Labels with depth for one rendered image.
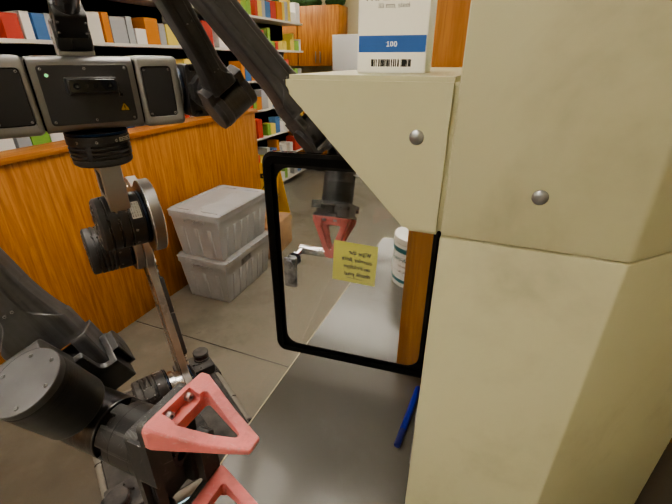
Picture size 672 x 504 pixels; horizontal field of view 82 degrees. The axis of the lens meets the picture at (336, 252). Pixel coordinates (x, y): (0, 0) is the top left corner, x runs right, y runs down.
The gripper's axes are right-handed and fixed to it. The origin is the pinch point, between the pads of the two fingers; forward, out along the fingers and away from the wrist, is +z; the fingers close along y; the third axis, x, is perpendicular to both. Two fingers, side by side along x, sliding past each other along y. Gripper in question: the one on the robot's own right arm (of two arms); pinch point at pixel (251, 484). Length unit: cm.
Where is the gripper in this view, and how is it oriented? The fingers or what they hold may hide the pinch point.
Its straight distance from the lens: 37.5
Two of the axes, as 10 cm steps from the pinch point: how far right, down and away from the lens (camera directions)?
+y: -0.1, -9.1, -4.1
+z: 9.2, 1.5, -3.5
